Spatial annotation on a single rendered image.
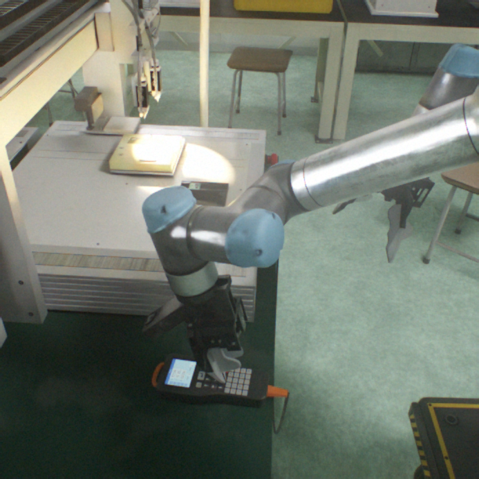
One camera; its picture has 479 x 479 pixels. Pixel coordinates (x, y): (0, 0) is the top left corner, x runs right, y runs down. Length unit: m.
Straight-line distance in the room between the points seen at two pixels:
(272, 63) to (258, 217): 2.89
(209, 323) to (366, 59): 4.27
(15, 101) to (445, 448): 1.26
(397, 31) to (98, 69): 2.17
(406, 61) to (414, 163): 4.37
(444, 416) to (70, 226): 1.08
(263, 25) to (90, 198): 2.25
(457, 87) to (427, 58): 4.12
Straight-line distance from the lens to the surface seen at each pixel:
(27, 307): 1.15
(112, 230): 1.21
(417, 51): 5.02
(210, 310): 0.84
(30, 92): 1.08
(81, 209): 1.29
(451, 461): 1.53
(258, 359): 1.05
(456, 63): 0.94
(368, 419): 1.95
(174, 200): 0.73
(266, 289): 1.19
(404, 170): 0.68
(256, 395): 0.96
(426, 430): 1.56
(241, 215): 0.68
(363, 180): 0.70
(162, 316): 0.87
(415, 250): 2.71
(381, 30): 3.44
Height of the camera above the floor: 1.53
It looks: 36 degrees down
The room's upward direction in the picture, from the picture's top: 2 degrees clockwise
